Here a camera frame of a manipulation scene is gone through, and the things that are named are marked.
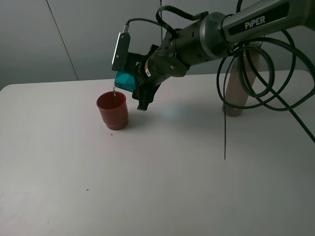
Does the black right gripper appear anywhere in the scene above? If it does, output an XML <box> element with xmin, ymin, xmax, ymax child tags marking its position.
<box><xmin>132</xmin><ymin>34</ymin><xmax>189</xmax><ymax>111</ymax></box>

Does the teal translucent plastic cup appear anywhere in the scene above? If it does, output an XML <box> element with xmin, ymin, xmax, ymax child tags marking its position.
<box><xmin>114</xmin><ymin>72</ymin><xmax>136</xmax><ymax>92</ymax></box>

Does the smoky translucent water bottle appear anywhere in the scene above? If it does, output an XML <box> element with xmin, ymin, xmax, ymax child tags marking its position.
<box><xmin>221</xmin><ymin>41</ymin><xmax>262</xmax><ymax>118</ymax></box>

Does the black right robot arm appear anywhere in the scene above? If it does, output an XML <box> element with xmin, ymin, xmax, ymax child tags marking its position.
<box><xmin>132</xmin><ymin>0</ymin><xmax>315</xmax><ymax>111</ymax></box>

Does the red plastic cup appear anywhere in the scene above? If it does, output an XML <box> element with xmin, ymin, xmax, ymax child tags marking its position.
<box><xmin>96</xmin><ymin>91</ymin><xmax>128</xmax><ymax>130</ymax></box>

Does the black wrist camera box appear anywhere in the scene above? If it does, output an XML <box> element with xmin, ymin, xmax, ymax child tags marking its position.
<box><xmin>112</xmin><ymin>32</ymin><xmax>144</xmax><ymax>76</ymax></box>

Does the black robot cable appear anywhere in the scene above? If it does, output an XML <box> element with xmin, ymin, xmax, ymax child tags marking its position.
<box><xmin>125</xmin><ymin>0</ymin><xmax>315</xmax><ymax>145</ymax></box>

